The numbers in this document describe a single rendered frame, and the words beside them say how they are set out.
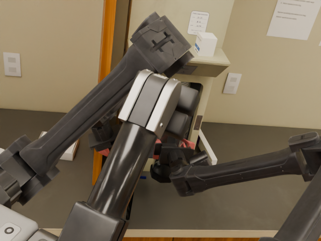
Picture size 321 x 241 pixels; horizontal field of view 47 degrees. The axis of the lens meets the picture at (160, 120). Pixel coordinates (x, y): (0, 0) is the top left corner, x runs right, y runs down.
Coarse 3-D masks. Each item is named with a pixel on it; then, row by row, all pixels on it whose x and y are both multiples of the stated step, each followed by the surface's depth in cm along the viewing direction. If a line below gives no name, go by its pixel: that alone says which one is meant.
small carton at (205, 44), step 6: (198, 36) 115; (204, 36) 113; (210, 36) 114; (198, 42) 115; (204, 42) 113; (210, 42) 114; (216, 42) 114; (198, 48) 115; (204, 48) 114; (210, 48) 115; (198, 54) 115; (204, 54) 116; (210, 54) 116
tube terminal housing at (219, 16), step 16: (144, 0) 112; (160, 0) 113; (176, 0) 113; (192, 0) 114; (208, 0) 114; (224, 0) 115; (128, 16) 119; (144, 16) 115; (160, 16) 115; (176, 16) 116; (224, 16) 118; (128, 32) 117; (208, 32) 120; (224, 32) 121; (192, 80) 130; (208, 80) 131; (208, 96) 135; (192, 128) 146
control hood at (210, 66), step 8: (128, 40) 117; (192, 48) 120; (216, 48) 123; (200, 56) 115; (208, 56) 116; (216, 56) 117; (224, 56) 118; (192, 64) 115; (200, 64) 115; (208, 64) 114; (216, 64) 115; (224, 64) 115; (200, 72) 122; (208, 72) 122; (216, 72) 122
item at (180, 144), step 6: (162, 138) 125; (168, 138) 123; (174, 138) 123; (180, 144) 126; (156, 162) 131; (156, 168) 132; (162, 168) 130; (168, 168) 130; (162, 174) 131; (168, 174) 132
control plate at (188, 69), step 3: (183, 66) 117; (186, 66) 117; (189, 66) 117; (192, 66) 117; (195, 66) 117; (180, 69) 120; (183, 69) 120; (186, 69) 120; (189, 69) 120; (192, 69) 119; (177, 72) 123; (180, 72) 123; (186, 72) 123; (189, 72) 122; (192, 72) 122
